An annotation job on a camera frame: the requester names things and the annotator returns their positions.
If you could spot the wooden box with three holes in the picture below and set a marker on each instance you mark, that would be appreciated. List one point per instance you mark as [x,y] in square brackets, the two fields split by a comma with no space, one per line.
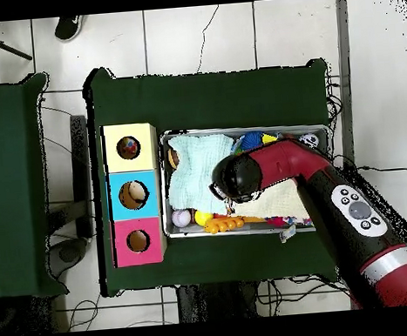
[140,253]

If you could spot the yellow ball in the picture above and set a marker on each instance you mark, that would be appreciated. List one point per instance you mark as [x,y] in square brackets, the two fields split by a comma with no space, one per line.
[203,217]

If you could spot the mint green waffle cloth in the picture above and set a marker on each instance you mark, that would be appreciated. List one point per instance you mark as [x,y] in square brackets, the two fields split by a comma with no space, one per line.
[197,172]

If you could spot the multicoloured patterned cloth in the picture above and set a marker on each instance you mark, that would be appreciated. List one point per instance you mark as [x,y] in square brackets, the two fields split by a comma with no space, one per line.
[284,220]

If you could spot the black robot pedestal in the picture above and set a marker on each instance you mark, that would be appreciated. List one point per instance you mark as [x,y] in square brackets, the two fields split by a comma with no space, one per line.
[214,303]

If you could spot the multicoloured spotted fabric toy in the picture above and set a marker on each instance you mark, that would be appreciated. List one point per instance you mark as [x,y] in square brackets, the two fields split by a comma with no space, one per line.
[128,146]

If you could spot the brown cream ball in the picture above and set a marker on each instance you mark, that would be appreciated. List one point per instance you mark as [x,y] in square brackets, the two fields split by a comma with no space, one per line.
[129,198]

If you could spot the orange toy block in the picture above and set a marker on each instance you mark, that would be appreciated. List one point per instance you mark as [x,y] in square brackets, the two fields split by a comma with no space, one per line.
[223,224]

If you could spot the black white soccer ball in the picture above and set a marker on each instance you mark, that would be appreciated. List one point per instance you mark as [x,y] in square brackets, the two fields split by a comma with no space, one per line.
[309,139]

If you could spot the white baseball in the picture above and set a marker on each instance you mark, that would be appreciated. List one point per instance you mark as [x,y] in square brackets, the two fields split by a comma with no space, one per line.
[181,218]

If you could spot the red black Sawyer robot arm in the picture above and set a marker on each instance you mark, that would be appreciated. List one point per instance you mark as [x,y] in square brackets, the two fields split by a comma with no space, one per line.
[283,161]

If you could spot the black tripod leg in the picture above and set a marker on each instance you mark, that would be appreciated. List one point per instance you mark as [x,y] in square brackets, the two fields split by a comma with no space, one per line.
[9,50]

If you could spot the dark green tablecloth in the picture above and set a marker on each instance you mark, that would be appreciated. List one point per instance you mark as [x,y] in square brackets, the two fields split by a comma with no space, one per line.
[13,190]
[201,101]

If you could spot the yellow cheese wedge toy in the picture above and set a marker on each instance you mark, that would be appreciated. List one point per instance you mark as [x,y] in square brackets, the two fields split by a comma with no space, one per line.
[268,139]

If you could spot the cream waffle cloth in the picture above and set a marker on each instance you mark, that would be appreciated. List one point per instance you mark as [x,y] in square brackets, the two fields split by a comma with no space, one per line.
[279,200]

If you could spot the person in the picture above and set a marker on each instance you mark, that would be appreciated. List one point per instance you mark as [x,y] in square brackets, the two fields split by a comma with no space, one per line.
[68,28]

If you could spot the blue spiky ball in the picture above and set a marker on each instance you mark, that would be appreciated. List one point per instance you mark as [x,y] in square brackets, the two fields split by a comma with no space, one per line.
[252,139]

